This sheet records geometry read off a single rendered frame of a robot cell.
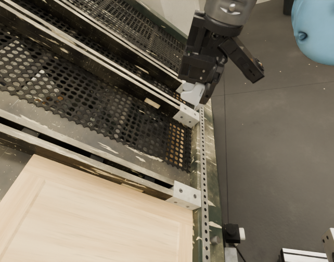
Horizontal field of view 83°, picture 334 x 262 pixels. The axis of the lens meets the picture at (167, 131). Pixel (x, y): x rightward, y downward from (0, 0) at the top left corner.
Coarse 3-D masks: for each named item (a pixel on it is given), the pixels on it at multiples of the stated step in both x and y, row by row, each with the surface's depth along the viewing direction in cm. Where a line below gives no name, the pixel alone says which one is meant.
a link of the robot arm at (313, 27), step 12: (300, 0) 15; (312, 0) 14; (324, 0) 13; (300, 12) 15; (312, 12) 14; (324, 12) 13; (300, 24) 15; (312, 24) 14; (324, 24) 14; (300, 36) 15; (312, 36) 15; (324, 36) 14; (300, 48) 16; (312, 48) 15; (324, 48) 15; (324, 60) 16
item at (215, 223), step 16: (208, 112) 113; (192, 128) 102; (208, 128) 103; (192, 144) 95; (208, 144) 96; (192, 160) 88; (208, 160) 89; (192, 176) 82; (208, 176) 83; (208, 192) 78; (208, 208) 73; (192, 224) 69; (192, 240) 66; (192, 256) 62
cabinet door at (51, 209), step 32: (32, 160) 51; (32, 192) 48; (64, 192) 52; (96, 192) 56; (128, 192) 62; (0, 224) 42; (32, 224) 45; (64, 224) 48; (96, 224) 52; (128, 224) 57; (160, 224) 62; (0, 256) 39; (32, 256) 42; (64, 256) 45; (96, 256) 48; (128, 256) 52; (160, 256) 57
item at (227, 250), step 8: (224, 224) 79; (232, 224) 75; (224, 232) 77; (232, 232) 73; (240, 232) 76; (224, 240) 85; (232, 240) 75; (224, 248) 74; (232, 248) 73; (224, 256) 73; (232, 256) 72
